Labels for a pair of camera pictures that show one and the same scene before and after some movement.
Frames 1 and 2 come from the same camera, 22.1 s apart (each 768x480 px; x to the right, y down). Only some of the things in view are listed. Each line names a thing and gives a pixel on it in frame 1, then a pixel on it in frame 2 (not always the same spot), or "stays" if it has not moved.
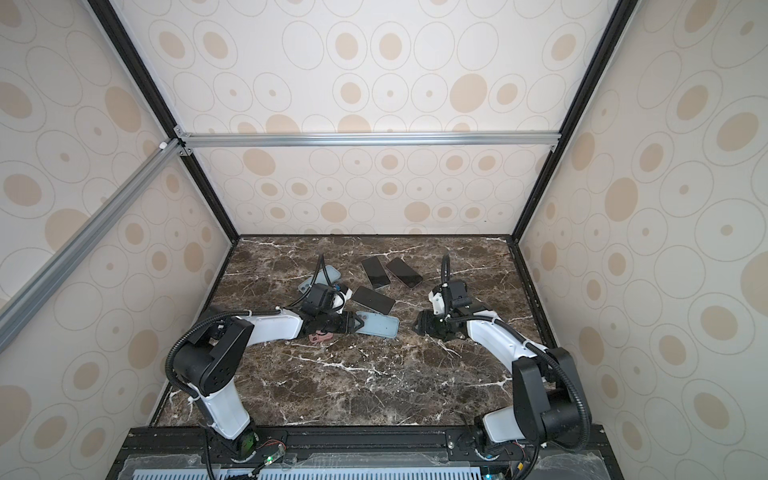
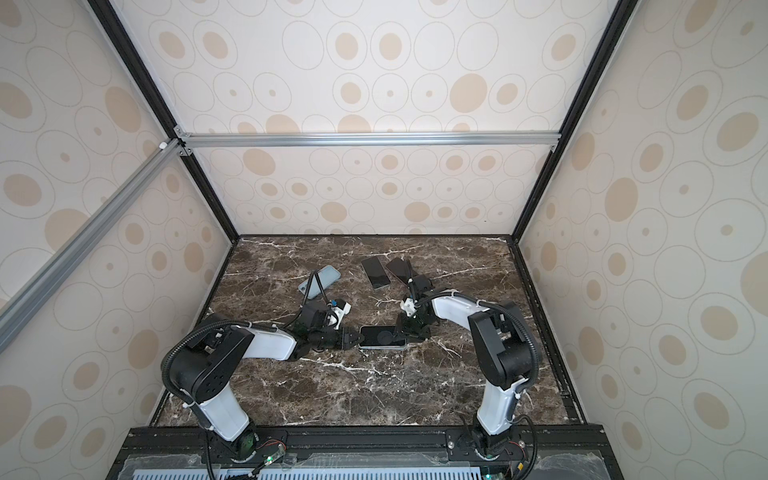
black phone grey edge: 375,272 stays
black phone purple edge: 404,272 stays
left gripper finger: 354,321 -> 353,338
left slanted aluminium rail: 18,309 stays
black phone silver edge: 373,300 -> 382,337
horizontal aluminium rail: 200,140 stays
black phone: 378,324 -> 383,347
